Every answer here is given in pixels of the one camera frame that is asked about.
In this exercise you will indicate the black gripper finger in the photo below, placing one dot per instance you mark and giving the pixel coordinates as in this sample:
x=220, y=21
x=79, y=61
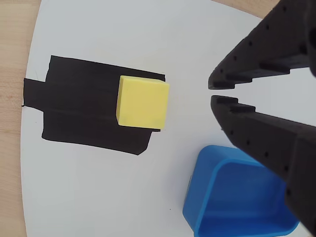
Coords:
x=271, y=148
x=271, y=42

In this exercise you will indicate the yellow cube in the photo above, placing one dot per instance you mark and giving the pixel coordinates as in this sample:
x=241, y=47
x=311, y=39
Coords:
x=143, y=103

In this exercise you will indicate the blue rectangular bin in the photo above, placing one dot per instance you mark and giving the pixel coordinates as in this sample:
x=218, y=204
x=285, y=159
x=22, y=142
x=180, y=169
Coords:
x=237, y=202

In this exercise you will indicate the white rectangular board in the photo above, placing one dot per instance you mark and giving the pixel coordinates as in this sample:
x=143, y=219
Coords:
x=98, y=197

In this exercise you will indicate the black tape patch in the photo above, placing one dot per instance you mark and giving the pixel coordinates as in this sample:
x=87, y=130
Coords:
x=79, y=103

